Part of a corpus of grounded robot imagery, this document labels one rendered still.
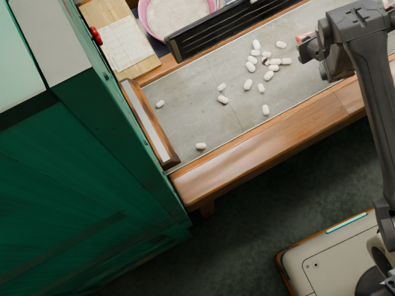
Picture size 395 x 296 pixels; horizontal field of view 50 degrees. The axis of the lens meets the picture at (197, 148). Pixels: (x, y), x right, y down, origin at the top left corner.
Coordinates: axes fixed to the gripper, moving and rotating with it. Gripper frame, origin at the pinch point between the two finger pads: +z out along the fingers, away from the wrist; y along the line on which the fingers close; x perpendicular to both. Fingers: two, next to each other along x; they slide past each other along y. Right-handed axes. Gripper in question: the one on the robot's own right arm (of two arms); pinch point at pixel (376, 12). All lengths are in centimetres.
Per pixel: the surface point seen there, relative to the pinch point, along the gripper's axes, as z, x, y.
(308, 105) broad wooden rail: -8.1, 13.6, 33.8
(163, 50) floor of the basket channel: 31, -9, 63
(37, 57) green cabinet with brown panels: -83, -57, 86
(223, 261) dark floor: 19, 91, 80
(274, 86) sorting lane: 2.1, 7.8, 39.0
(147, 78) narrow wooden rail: 17, -9, 74
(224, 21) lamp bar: -13, -26, 53
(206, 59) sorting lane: 17, -5, 54
